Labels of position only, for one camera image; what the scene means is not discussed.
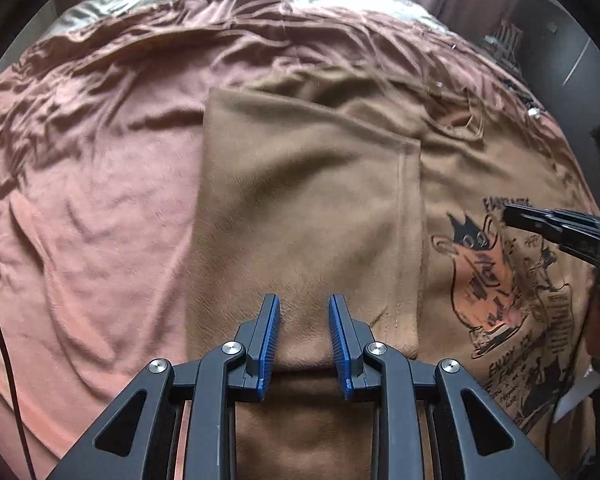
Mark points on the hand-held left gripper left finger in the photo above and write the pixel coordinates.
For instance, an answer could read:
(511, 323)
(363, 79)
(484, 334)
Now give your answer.
(271, 340)

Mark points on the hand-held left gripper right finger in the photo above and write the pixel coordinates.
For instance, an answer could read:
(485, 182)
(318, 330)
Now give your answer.
(339, 345)

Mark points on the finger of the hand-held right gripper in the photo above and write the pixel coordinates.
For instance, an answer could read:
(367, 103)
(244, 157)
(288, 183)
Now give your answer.
(555, 227)

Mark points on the brown printed t-shirt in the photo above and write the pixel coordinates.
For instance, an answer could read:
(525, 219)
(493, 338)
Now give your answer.
(305, 185)

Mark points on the person's right hand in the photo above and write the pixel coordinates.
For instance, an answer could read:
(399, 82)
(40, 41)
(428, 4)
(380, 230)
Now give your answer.
(596, 325)

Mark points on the white fabric piece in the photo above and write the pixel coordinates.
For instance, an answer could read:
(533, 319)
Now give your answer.
(575, 395)

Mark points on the pile of small gadgets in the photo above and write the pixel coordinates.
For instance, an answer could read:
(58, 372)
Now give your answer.
(527, 102)

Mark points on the white bedside stand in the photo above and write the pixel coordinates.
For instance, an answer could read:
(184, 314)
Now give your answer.
(506, 40)

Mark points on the pink-brown bed blanket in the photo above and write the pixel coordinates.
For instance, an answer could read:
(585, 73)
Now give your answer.
(105, 160)

